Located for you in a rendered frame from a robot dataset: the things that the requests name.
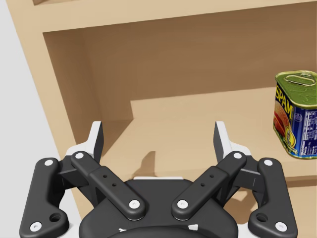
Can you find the green and blue rectangular can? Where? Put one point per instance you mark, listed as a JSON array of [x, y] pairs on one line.
[[296, 116]]

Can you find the pale wooden shelf unit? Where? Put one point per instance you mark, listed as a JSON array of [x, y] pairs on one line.
[[158, 81]]

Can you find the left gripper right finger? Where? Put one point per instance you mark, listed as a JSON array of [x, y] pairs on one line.
[[218, 177]]

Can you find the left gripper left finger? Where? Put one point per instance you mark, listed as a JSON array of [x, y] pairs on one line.
[[99, 177]]

